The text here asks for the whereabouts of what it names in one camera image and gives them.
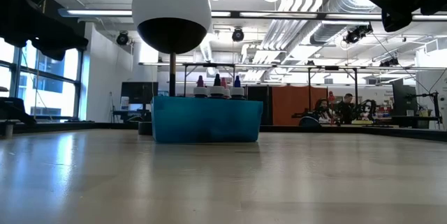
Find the dark camera pole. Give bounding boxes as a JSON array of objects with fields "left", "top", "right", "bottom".
[{"left": 169, "top": 52, "right": 177, "bottom": 98}]

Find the person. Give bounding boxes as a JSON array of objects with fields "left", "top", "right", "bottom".
[
  {"left": 313, "top": 98, "right": 333, "bottom": 124},
  {"left": 335, "top": 93, "right": 356, "bottom": 125}
]

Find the black computer monitor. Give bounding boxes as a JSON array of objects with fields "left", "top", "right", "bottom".
[{"left": 121, "top": 81, "right": 159, "bottom": 105}]

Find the tall bottle with black tip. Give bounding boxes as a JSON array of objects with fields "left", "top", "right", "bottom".
[{"left": 208, "top": 73, "right": 226, "bottom": 99}]

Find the black office chair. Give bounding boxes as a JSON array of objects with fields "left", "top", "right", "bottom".
[{"left": 298, "top": 115, "right": 321, "bottom": 127}]

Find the tall bottle with purple tip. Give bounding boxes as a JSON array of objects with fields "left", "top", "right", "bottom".
[{"left": 193, "top": 75, "right": 209, "bottom": 98}]

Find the orange partition wall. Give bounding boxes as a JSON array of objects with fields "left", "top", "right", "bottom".
[{"left": 272, "top": 86, "right": 328, "bottom": 126}]

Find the long ceiling strip light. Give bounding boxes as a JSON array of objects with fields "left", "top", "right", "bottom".
[{"left": 59, "top": 7, "right": 447, "bottom": 22}]

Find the white and black dome camera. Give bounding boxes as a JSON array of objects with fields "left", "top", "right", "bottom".
[{"left": 131, "top": 0, "right": 212, "bottom": 55}]

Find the black round base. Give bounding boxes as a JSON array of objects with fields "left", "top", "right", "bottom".
[{"left": 138, "top": 121, "right": 154, "bottom": 136}]

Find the dark standing screen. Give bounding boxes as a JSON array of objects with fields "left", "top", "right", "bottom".
[{"left": 391, "top": 79, "right": 419, "bottom": 117}]

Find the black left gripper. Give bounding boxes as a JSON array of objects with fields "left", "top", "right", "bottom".
[{"left": 0, "top": 0, "right": 89, "bottom": 61}]

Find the blue plastic bin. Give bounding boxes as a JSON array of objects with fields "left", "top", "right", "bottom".
[{"left": 151, "top": 96, "right": 263, "bottom": 144}]

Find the black partition panel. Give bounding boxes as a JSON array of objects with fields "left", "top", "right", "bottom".
[{"left": 246, "top": 85, "right": 273, "bottom": 126}]

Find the dark window frame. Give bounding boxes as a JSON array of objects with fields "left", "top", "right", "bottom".
[{"left": 0, "top": 37, "right": 85, "bottom": 122}]

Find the black ceiling spotlight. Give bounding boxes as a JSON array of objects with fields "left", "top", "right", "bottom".
[
  {"left": 344, "top": 24, "right": 374, "bottom": 45},
  {"left": 231, "top": 27, "right": 245, "bottom": 43},
  {"left": 379, "top": 57, "right": 400, "bottom": 68},
  {"left": 117, "top": 31, "right": 131, "bottom": 46}
]

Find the black metal gantry frame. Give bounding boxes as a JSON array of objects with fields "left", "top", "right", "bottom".
[{"left": 138, "top": 62, "right": 447, "bottom": 113}]

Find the tall bottle with blue tip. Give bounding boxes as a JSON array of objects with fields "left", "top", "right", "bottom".
[{"left": 230, "top": 75, "right": 245, "bottom": 100}]

